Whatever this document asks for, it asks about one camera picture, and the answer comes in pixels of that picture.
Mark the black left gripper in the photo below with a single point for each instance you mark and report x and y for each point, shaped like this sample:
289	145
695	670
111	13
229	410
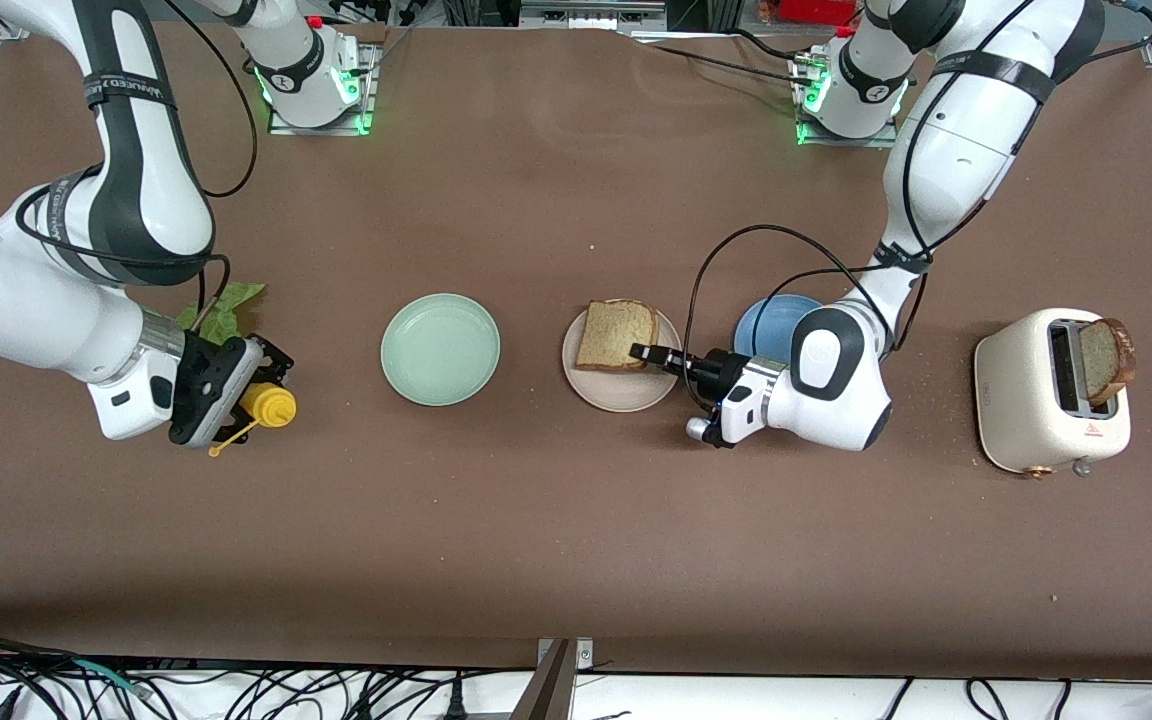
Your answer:
719	371

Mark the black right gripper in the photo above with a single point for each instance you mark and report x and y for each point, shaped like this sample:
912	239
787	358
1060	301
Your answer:
200	374

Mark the yellow mustard squeeze bottle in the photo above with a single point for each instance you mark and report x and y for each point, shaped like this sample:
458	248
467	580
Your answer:
271	405

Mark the brown-crust bread slice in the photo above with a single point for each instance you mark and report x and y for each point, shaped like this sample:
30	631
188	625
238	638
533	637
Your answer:
616	335
1101	360

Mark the green lettuce leaf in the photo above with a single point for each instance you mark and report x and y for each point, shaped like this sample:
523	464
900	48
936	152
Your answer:
226	310

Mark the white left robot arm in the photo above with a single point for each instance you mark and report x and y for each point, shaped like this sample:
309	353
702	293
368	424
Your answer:
956	150

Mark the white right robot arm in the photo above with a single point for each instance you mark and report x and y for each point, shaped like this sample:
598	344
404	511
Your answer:
136	150

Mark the beige round plate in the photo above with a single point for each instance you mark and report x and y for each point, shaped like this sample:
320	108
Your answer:
616	390

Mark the blue round plate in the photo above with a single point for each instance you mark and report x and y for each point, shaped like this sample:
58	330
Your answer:
766	325

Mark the mint green round plate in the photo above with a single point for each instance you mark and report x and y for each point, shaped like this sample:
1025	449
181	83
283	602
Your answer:
440	350

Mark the brown table cover mat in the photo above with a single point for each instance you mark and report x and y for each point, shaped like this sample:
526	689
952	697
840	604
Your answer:
576	520

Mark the white two-slot toaster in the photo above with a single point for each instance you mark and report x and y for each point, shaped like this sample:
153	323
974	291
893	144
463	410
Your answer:
1021	400

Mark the red box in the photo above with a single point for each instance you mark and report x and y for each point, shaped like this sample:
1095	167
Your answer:
816	10

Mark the black power plug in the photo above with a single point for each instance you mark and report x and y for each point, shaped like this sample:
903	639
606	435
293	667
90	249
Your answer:
456	700

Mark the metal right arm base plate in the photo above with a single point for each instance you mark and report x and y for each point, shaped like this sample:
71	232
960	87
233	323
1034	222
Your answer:
321	130

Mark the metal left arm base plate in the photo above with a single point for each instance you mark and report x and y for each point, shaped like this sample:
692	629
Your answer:
846	143

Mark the aluminium profile bracket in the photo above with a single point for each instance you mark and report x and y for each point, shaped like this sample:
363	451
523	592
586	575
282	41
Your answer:
551	685

